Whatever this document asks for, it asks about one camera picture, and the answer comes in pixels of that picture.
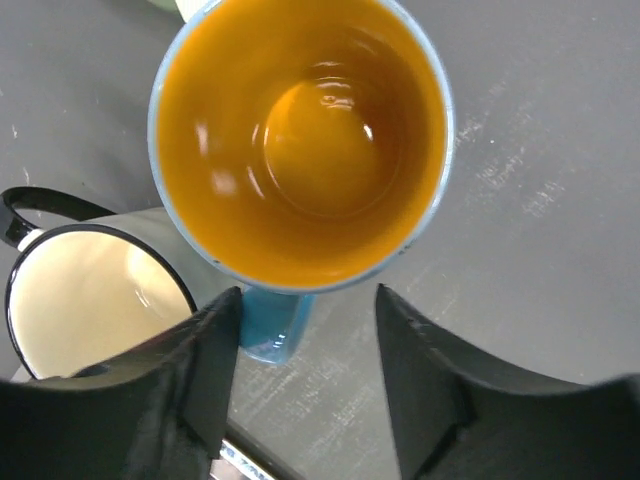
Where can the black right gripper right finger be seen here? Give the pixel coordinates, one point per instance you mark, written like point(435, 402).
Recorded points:
point(458, 412)

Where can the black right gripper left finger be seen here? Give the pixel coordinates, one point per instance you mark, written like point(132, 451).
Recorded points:
point(157, 411)

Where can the blue butterfly mug orange inside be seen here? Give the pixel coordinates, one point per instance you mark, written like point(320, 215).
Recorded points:
point(299, 147)

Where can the light green mug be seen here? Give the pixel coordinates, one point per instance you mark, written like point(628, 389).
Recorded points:
point(171, 6)

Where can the cream mug black rim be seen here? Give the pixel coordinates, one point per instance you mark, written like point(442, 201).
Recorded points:
point(82, 289)

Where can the silver metal tray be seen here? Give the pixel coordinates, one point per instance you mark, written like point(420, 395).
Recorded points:
point(242, 456)

